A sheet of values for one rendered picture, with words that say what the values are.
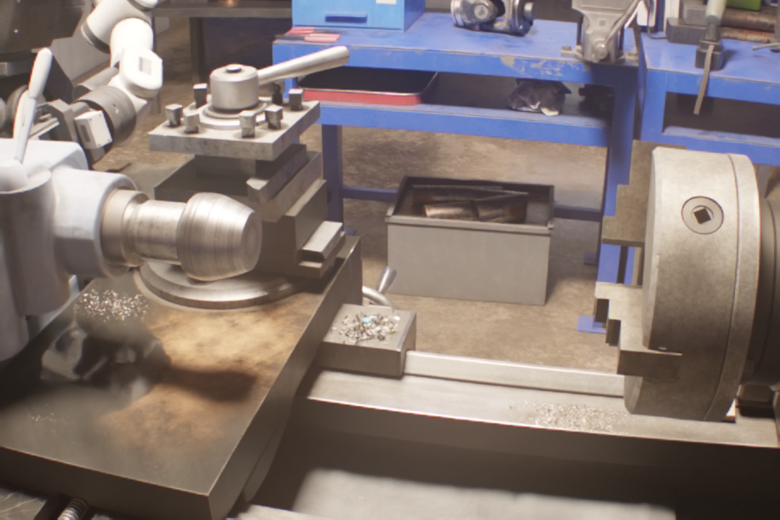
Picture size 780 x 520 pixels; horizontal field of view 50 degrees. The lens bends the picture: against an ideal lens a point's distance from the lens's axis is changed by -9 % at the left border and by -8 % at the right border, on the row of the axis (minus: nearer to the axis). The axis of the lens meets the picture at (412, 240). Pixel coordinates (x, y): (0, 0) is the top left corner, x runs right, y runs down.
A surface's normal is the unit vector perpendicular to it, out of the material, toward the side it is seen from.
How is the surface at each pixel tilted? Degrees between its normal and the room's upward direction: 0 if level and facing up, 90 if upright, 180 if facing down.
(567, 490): 9
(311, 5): 90
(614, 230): 65
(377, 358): 90
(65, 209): 51
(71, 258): 106
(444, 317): 0
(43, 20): 99
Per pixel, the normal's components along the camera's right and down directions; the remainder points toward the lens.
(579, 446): -0.20, 0.43
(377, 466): -0.18, -0.85
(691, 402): -0.18, 0.77
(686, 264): -0.17, -0.14
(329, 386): 0.01, -0.90
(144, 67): 0.56, -0.69
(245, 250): 0.98, 0.10
